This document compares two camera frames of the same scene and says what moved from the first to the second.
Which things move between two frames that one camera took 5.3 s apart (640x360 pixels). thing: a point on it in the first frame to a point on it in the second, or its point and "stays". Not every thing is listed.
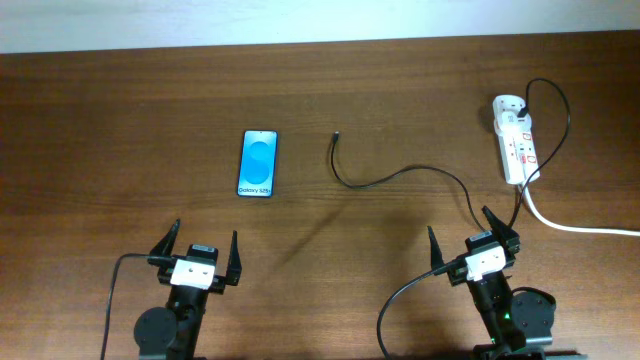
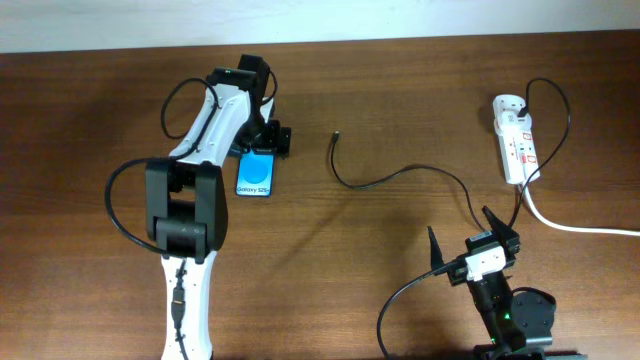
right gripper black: x=458 y=273 stays
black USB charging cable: x=452 y=176 stays
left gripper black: x=159 y=249 to x=270 y=141
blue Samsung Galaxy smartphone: x=258 y=164 stays
